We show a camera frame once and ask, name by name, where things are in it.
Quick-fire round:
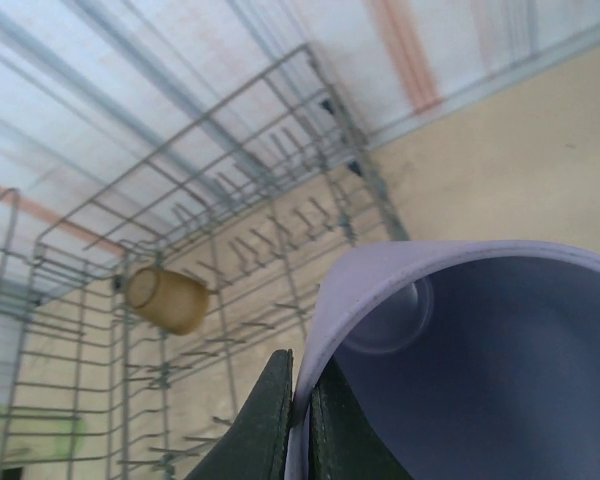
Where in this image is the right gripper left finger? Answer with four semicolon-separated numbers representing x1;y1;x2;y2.
184;348;296;480

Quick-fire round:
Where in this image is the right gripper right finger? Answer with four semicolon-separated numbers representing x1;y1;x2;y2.
309;357;416;480

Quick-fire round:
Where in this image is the amber plastic cup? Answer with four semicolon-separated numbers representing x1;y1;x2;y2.
126;267;211;335

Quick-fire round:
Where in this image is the purple plastic cup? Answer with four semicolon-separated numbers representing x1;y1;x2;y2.
287;238;600;480

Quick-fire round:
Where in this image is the tall green translucent cup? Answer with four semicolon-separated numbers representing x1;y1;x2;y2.
0;403;87;474

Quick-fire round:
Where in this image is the grey wire dish rack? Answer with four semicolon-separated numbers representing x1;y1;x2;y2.
0;42;412;480

